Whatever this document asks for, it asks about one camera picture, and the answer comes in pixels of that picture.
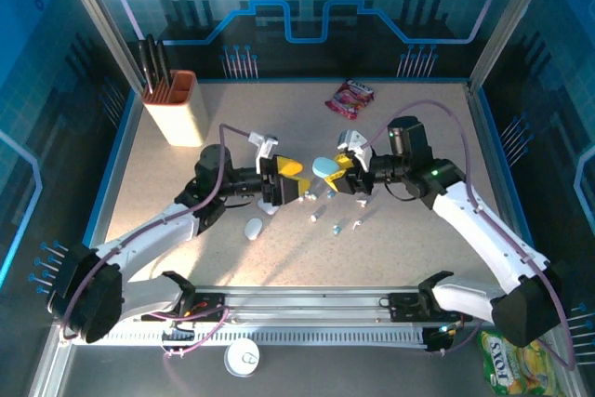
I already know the blue earbud charging case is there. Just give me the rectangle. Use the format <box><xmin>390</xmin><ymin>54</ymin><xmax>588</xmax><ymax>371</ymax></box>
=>
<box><xmin>311</xmin><ymin>157</ymin><xmax>340</xmax><ymax>179</ymax></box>

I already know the red candy bag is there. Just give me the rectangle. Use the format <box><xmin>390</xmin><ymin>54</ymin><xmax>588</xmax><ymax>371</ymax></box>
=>
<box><xmin>324</xmin><ymin>79</ymin><xmax>376</xmax><ymax>120</ymax></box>

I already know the beige knife block orange top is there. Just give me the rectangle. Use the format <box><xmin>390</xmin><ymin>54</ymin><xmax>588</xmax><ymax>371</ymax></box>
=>
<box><xmin>141</xmin><ymin>70</ymin><xmax>209</xmax><ymax>148</ymax></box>

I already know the white round lid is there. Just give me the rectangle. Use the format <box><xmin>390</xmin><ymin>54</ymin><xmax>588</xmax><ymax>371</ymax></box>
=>
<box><xmin>223</xmin><ymin>339</ymin><xmax>261</xmax><ymax>377</ymax></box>

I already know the green yellow candy bag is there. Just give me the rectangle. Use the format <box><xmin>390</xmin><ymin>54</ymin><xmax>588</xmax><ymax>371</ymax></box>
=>
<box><xmin>478</xmin><ymin>329</ymin><xmax>554</xmax><ymax>397</ymax></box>

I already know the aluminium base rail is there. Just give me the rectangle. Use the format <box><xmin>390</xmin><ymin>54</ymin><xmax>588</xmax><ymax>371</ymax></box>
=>
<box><xmin>125</xmin><ymin>284</ymin><xmax>494</xmax><ymax>326</ymax></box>

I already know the white slotted cable duct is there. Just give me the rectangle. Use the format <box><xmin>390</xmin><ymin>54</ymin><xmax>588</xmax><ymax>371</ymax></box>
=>
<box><xmin>69</xmin><ymin>325</ymin><xmax>431</xmax><ymax>348</ymax></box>

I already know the black handled knife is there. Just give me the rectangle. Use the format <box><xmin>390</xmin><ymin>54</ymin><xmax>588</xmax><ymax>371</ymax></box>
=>
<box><xmin>156</xmin><ymin>41</ymin><xmax>173</xmax><ymax>85</ymax></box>
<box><xmin>146</xmin><ymin>33</ymin><xmax>163</xmax><ymax>91</ymax></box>

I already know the aluminium frame post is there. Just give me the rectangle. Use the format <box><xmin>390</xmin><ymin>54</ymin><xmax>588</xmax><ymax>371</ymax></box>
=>
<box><xmin>467</xmin><ymin>0</ymin><xmax>559</xmax><ymax>94</ymax></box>
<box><xmin>51</xmin><ymin>0</ymin><xmax>146</xmax><ymax>94</ymax></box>

